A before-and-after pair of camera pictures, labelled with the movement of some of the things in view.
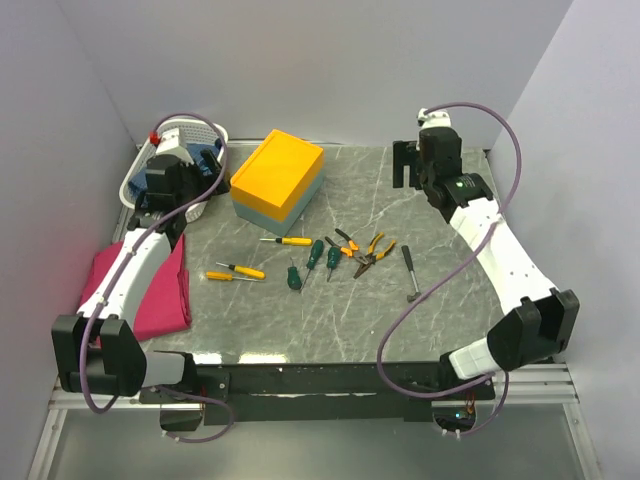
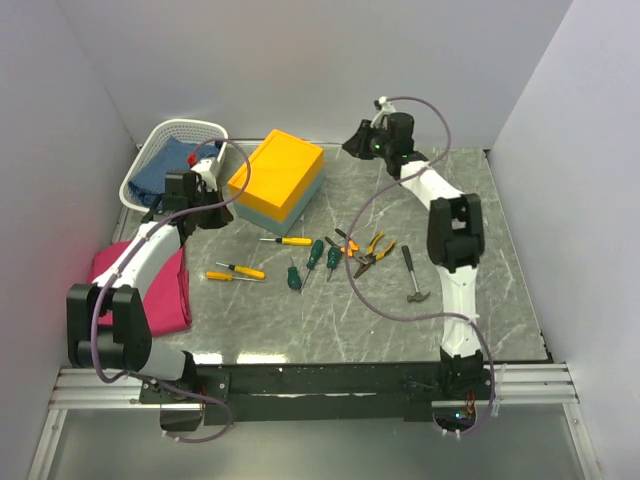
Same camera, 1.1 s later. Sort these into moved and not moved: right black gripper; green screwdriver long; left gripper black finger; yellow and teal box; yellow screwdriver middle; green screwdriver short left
Moved: right black gripper; left gripper black finger
Not moved: yellow and teal box; green screwdriver long; green screwdriver short left; yellow screwdriver middle
